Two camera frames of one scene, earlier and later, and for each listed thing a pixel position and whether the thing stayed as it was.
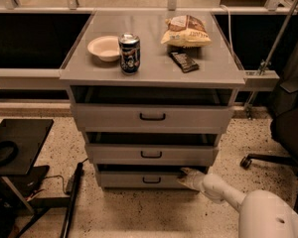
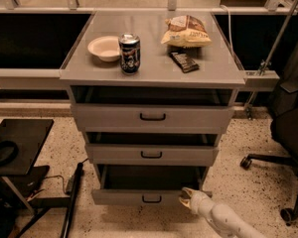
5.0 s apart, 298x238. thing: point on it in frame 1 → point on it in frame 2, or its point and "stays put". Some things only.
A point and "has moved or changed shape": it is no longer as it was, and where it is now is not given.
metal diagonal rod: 276,44 stays put
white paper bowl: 107,48 stays put
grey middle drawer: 152,154 stays put
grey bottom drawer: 140,178 has moved or changed shape
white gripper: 198,180 → 198,201
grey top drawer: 151,118 stays put
